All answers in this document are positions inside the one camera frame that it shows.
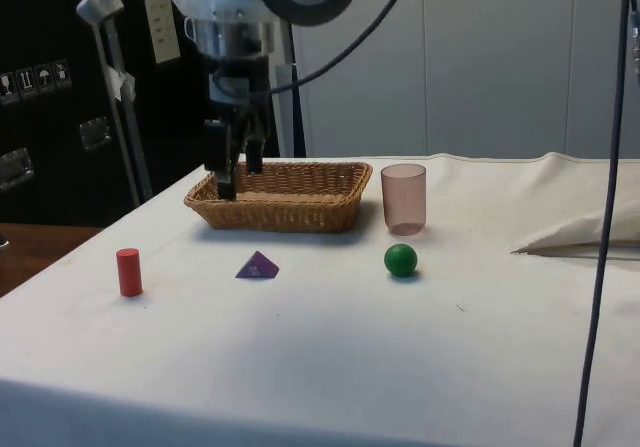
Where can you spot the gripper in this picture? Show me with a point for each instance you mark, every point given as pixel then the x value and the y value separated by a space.
pixel 235 69

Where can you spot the wicker basket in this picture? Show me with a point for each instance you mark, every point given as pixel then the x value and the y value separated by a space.
pixel 280 212

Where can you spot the purple triangular block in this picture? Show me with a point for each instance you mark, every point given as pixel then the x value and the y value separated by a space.
pixel 257 269

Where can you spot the red cylinder block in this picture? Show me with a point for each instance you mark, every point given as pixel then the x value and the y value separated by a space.
pixel 129 272

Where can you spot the silver metal pole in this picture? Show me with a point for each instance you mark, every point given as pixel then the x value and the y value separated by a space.
pixel 129 132

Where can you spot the pale locker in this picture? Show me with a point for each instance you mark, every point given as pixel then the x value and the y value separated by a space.
pixel 495 67
pixel 595 42
pixel 360 117

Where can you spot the see-through pink cup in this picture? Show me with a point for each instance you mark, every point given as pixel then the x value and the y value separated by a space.
pixel 404 202

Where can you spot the green ball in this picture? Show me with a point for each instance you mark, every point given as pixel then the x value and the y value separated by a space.
pixel 400 261

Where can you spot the black cabinet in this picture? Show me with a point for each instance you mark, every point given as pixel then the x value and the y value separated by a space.
pixel 50 32

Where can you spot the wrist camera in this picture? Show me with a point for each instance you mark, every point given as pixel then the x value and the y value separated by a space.
pixel 230 42

